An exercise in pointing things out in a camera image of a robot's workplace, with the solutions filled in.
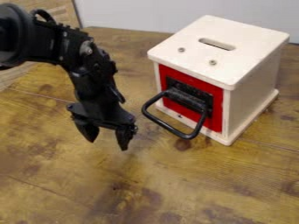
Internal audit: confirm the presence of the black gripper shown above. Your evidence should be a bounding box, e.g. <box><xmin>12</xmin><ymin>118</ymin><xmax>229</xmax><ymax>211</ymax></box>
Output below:
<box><xmin>69</xmin><ymin>84</ymin><xmax>137</xmax><ymax>151</ymax></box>

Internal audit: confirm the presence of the black metal drawer handle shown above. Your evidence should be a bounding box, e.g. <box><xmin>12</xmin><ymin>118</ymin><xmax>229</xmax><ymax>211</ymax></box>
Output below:
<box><xmin>142</xmin><ymin>87</ymin><xmax>214</xmax><ymax>140</ymax></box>

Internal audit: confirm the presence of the red drawer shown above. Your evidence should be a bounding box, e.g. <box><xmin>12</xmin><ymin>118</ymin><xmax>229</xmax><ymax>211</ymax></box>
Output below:
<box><xmin>159</xmin><ymin>65</ymin><xmax>223</xmax><ymax>132</ymax></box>

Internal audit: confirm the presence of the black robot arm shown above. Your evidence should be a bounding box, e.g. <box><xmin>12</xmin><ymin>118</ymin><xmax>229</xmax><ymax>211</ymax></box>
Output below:
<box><xmin>0</xmin><ymin>3</ymin><xmax>137</xmax><ymax>150</ymax></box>

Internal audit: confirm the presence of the white wooden drawer box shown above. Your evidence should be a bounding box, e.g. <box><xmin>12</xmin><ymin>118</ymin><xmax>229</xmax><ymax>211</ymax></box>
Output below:
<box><xmin>147</xmin><ymin>15</ymin><xmax>290</xmax><ymax>145</ymax></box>

